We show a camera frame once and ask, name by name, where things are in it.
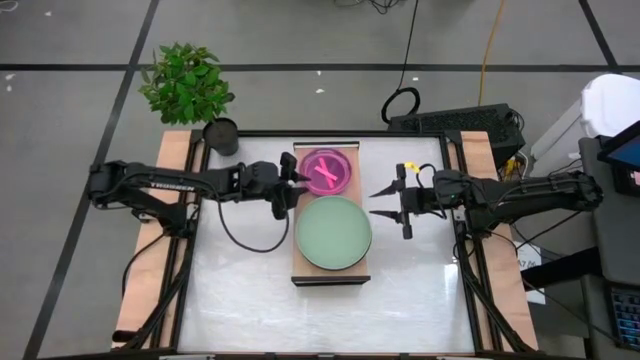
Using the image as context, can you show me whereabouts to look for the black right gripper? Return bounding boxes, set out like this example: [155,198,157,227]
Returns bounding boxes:
[368,163,437,240]

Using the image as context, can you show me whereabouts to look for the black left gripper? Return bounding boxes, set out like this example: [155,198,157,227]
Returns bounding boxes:
[242,152,312,221]

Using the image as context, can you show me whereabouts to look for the transparent pink plate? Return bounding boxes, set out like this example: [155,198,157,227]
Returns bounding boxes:
[298,147,353,197]

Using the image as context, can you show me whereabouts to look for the pale green plate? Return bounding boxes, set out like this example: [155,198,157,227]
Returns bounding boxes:
[294,194,374,272]

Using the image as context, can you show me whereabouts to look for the light wooden side board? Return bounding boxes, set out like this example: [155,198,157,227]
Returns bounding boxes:
[112,130,205,349]
[446,130,540,351]

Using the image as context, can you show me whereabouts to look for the white paper sheet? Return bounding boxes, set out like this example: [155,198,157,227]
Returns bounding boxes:
[512,240,547,305]

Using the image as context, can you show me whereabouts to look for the green plant in black pot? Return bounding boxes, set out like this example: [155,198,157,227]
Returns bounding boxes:
[138,42,240,157]

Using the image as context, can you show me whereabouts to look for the black desk leg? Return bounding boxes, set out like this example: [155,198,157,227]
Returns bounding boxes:
[519,247,601,291]

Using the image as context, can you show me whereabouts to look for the grey desk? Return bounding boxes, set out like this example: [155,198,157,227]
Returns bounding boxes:
[578,134,640,360]

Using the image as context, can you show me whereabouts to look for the black tablet screen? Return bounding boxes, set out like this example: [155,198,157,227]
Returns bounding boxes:
[597,119,640,197]

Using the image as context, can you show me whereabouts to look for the white trash bin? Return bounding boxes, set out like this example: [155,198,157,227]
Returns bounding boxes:
[529,73,640,171]

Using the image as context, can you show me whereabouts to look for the black backlit keyboard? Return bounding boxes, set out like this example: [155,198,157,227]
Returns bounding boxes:
[607,284,640,351]

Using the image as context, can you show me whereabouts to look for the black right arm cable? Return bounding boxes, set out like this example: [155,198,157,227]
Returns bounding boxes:
[412,161,449,221]

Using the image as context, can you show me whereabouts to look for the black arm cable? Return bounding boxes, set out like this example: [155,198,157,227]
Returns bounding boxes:
[217,197,292,254]
[412,161,449,221]

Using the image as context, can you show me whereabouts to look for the black aluminium table frame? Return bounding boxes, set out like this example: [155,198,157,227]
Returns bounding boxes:
[112,128,540,360]

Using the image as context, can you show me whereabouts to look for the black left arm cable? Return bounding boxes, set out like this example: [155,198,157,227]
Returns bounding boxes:
[217,197,292,254]

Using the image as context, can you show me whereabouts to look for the black floor cable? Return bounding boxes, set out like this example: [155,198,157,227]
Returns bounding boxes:
[380,0,422,125]

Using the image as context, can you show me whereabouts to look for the yellow cable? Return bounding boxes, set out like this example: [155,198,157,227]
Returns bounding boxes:
[477,0,506,107]

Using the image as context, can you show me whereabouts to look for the black base cable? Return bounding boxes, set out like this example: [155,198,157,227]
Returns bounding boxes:
[121,232,169,300]

